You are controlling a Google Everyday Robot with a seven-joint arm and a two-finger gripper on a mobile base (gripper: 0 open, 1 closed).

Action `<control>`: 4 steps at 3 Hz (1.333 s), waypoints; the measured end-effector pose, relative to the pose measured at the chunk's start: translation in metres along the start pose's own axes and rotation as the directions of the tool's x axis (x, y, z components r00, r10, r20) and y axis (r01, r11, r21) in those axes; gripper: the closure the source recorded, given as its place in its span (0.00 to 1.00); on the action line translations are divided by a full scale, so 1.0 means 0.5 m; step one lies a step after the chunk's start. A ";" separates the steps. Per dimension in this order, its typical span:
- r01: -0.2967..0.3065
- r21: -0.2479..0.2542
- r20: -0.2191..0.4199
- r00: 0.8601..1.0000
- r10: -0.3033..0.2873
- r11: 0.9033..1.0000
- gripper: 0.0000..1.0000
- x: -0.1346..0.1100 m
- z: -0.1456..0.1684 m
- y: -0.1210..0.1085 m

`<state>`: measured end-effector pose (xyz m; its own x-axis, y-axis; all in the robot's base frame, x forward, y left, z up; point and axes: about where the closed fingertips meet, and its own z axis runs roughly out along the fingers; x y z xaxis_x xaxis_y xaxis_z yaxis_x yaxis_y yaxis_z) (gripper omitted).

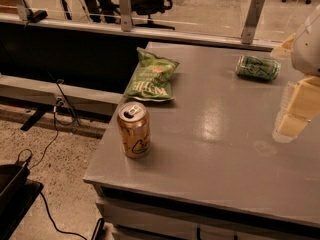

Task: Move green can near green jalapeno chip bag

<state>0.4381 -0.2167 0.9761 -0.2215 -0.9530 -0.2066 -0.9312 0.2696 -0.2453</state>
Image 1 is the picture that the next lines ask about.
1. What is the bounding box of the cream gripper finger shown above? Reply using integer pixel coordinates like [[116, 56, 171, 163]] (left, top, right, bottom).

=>
[[270, 33, 296, 59], [272, 76, 320, 143]]

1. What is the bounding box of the black power cable lower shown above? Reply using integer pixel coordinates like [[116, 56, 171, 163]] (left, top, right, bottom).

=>
[[39, 191, 88, 240]]

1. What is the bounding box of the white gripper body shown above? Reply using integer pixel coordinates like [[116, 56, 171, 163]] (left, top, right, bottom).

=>
[[291, 5, 320, 76]]

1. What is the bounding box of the black bin lower left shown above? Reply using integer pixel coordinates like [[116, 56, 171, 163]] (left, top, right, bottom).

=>
[[0, 164, 43, 240]]

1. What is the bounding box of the metal bracket centre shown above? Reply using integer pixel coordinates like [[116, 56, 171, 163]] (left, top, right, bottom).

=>
[[119, 0, 132, 32]]

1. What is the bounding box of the orange soda can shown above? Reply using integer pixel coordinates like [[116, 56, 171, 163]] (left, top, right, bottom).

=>
[[117, 102, 151, 159]]

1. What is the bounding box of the metal bracket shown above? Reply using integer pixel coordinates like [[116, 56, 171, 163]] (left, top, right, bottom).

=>
[[15, 0, 48, 23], [241, 0, 265, 45], [119, 0, 132, 32]]

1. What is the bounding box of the metal bracket left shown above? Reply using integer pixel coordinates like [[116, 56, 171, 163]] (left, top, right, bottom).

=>
[[15, 0, 48, 23]]

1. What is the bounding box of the green soda can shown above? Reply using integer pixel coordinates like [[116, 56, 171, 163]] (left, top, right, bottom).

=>
[[236, 55, 281, 81]]

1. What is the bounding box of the black cable on floor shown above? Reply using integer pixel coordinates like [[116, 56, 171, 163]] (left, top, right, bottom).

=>
[[16, 78, 81, 170]]

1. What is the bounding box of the green jalapeno chip bag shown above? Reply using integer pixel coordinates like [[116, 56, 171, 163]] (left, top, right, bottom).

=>
[[124, 48, 179, 102]]

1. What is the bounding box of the metal bracket right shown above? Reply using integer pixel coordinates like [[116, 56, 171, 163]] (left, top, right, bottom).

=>
[[241, 0, 265, 45]]

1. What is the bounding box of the black office chair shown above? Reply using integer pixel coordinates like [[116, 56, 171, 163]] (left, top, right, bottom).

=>
[[130, 0, 174, 30]]

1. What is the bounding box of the grey table drawer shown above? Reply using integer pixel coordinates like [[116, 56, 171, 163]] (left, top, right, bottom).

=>
[[96, 197, 320, 240]]

